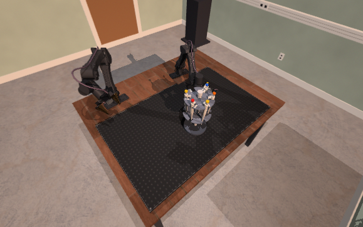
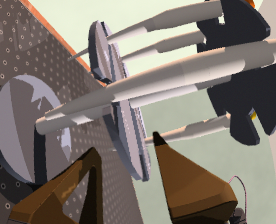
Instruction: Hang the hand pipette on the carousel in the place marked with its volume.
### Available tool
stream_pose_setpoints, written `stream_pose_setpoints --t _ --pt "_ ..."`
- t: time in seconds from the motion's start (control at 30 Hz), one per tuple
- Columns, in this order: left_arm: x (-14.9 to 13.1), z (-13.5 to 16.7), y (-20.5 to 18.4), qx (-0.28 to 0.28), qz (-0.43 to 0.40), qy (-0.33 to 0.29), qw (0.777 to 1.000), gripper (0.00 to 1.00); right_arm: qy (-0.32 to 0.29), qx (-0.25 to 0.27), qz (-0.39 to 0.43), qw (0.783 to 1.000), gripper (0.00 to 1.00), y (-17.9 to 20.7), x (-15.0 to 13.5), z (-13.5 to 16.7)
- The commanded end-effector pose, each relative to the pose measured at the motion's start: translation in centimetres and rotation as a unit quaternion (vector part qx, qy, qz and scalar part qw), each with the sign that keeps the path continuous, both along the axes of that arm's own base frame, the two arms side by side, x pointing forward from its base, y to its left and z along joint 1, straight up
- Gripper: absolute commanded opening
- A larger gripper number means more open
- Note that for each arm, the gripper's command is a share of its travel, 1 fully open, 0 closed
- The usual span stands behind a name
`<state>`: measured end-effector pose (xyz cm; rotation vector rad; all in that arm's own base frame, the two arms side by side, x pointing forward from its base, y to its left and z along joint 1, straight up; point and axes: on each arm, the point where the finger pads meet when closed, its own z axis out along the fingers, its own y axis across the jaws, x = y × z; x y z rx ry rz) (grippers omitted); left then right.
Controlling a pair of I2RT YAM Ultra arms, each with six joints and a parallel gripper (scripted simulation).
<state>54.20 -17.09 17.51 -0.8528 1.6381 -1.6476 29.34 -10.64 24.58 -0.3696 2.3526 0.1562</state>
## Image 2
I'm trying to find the white pipette with blue button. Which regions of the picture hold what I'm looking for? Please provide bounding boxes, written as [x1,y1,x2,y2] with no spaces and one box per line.
[44,39,276,120]

